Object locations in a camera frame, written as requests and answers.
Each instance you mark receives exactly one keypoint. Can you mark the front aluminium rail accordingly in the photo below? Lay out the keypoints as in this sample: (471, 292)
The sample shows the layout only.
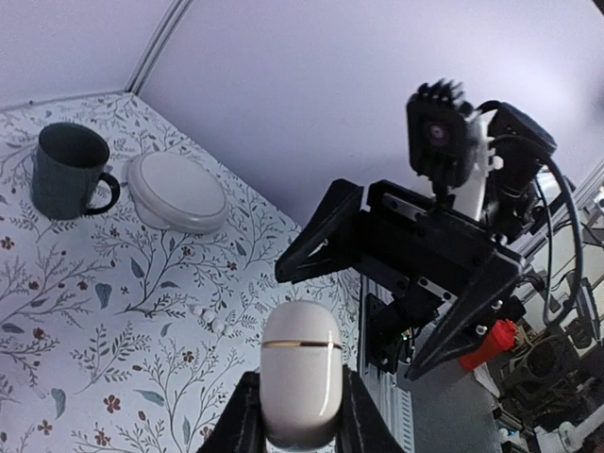
(393, 403)

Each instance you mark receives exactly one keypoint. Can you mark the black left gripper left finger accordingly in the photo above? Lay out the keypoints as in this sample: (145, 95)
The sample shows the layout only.
(240, 427)

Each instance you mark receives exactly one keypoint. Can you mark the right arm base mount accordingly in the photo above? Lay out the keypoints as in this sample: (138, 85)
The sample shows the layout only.
(392, 327)

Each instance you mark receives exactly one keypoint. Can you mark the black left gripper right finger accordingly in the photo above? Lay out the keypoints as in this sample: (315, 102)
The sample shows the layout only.
(361, 428)

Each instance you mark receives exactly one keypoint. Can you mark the dark grey mug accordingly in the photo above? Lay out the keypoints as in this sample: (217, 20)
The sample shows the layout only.
(69, 163)

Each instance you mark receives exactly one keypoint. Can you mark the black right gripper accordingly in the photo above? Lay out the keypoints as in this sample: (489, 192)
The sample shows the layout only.
(406, 244)

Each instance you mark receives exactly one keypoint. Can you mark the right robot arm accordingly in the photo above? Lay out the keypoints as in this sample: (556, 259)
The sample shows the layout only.
(525, 148)

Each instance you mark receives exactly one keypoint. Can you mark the red shaker bottle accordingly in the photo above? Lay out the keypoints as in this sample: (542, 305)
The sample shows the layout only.
(500, 339)

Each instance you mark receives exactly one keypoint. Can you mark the white earbud case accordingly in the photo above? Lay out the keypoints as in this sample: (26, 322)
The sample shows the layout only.
(301, 376)

